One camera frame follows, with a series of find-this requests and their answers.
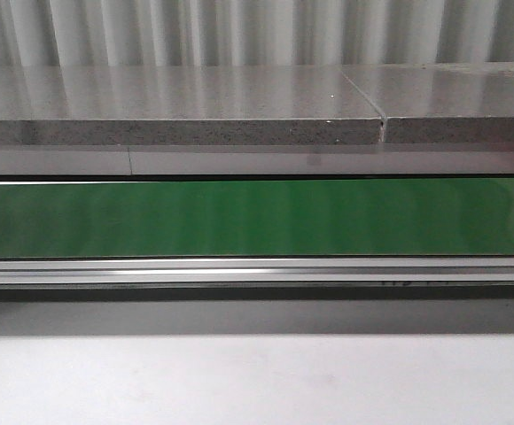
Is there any green conveyor belt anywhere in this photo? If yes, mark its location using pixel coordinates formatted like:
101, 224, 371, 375
0, 177, 514, 259

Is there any grey right counter slab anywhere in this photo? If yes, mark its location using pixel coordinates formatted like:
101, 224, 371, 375
341, 62, 514, 145

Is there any grey stone counter slab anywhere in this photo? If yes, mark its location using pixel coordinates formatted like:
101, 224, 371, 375
0, 66, 382, 146

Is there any grey pleated curtain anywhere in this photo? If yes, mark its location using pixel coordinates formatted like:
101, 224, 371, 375
0, 1, 514, 66

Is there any aluminium conveyor frame rail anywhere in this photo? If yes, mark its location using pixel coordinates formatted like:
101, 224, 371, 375
0, 256, 514, 290

